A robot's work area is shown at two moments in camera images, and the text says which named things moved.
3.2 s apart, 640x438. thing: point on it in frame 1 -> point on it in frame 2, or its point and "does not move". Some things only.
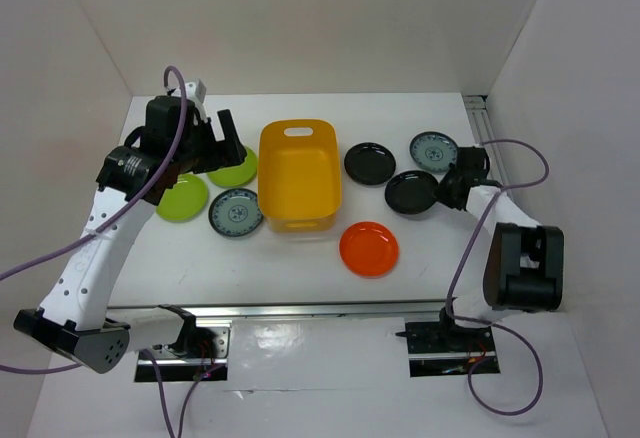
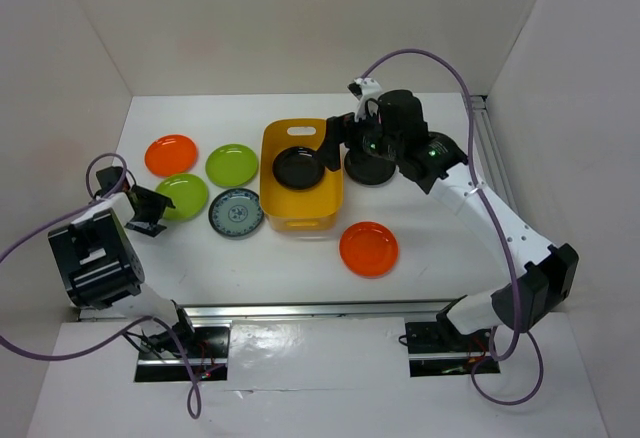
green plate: x=185 y=200 does not move
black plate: x=411 y=193 -> x=298 y=168
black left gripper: x=222 y=153 -> x=157 y=203
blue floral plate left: x=236 y=212 does not move
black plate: x=369 y=164 does not move
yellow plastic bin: x=299 y=175 does not move
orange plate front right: x=369 y=249 does not move
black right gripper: x=440 y=192 -> x=344 y=128
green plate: x=237 y=176 does not move
